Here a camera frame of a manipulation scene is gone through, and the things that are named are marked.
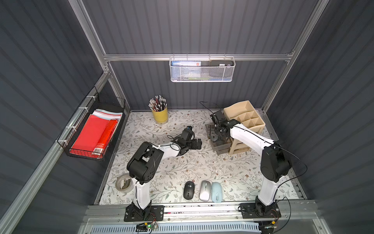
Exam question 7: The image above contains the beige drawer organizer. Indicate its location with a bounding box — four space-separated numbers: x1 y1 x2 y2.
223 100 266 155

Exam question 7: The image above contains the black computer mouse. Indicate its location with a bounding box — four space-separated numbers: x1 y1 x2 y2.
183 181 195 200

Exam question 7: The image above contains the grey computer mouse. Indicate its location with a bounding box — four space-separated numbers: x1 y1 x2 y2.
199 180 211 201

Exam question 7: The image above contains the light blue computer mouse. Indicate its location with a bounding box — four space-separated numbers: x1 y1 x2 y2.
211 182 223 203

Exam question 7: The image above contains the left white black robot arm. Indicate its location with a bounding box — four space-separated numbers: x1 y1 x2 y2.
127 138 202 210

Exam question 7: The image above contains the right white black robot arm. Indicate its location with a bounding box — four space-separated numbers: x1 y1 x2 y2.
210 119 292 215

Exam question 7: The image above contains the yellow pen cup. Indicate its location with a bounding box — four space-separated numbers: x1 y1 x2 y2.
152 108 168 124

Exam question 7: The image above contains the bundle of pens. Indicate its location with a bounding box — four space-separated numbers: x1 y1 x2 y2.
149 95 167 112

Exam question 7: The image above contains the black device in basket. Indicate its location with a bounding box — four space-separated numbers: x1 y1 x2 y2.
209 59 235 67

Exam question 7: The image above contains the blue box in basket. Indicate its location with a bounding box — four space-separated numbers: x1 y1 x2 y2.
170 61 202 81

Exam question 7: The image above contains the roll of tape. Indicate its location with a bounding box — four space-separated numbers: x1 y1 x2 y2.
115 173 134 193

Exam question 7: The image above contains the white ventilation grille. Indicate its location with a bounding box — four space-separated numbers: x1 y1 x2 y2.
87 221 261 234

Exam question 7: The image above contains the small green circuit board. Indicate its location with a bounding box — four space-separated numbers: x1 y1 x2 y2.
135 222 158 233

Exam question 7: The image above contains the red folder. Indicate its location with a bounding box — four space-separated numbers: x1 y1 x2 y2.
69 115 119 159

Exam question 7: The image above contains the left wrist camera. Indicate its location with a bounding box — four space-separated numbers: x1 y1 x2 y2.
181 126 195 141

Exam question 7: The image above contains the white wire wall basket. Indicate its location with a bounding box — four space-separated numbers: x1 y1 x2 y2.
169 56 236 82

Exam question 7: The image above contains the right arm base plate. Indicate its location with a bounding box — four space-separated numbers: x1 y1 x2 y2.
238 203 281 220

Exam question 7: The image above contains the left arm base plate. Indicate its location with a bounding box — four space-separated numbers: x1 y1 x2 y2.
124 204 165 222

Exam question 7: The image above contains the black wire side basket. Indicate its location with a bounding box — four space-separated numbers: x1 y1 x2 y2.
57 89 126 161

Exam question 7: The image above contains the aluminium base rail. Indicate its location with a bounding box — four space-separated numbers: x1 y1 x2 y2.
81 199 322 226

